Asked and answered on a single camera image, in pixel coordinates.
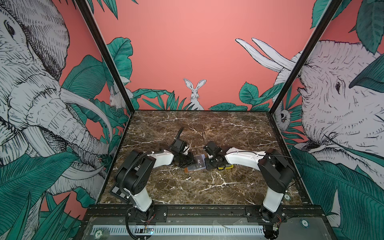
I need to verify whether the white slotted cable duct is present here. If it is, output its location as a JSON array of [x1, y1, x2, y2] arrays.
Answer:
[[90, 225, 264, 238]]

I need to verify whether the black front mounting rail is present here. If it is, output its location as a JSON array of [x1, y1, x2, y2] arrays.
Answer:
[[83, 204, 327, 224]]

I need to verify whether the brown leather card holder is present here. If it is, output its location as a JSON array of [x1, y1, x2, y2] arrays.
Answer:
[[185, 154, 207, 173]]

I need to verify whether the yellow plastic card tray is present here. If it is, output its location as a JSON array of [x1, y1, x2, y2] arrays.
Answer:
[[217, 165, 234, 171]]

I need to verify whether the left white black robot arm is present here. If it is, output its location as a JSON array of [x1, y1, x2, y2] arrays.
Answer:
[[110, 139, 195, 213]]

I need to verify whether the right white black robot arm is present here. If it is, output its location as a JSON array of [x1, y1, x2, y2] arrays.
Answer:
[[203, 141, 295, 214]]

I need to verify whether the checkerboard calibration tag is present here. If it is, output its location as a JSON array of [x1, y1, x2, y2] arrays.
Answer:
[[110, 185, 129, 201]]

